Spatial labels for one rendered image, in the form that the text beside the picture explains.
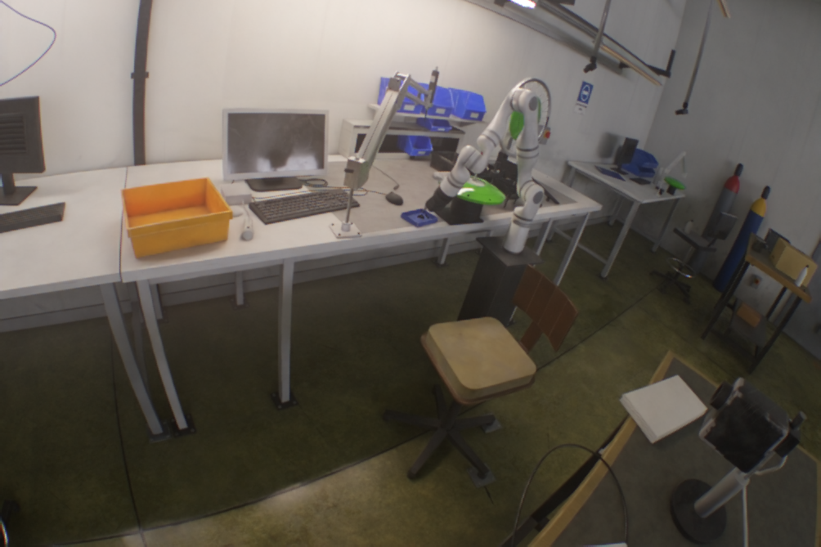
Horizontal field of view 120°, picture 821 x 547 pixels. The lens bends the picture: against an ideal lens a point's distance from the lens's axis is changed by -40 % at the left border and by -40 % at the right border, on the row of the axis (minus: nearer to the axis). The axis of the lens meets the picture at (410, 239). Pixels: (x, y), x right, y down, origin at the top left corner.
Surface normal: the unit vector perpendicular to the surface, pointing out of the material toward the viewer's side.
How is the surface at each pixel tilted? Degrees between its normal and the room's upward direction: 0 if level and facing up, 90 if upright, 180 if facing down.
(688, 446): 0
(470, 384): 0
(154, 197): 86
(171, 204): 86
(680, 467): 0
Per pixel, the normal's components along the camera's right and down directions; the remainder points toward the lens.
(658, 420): 0.21, -0.86
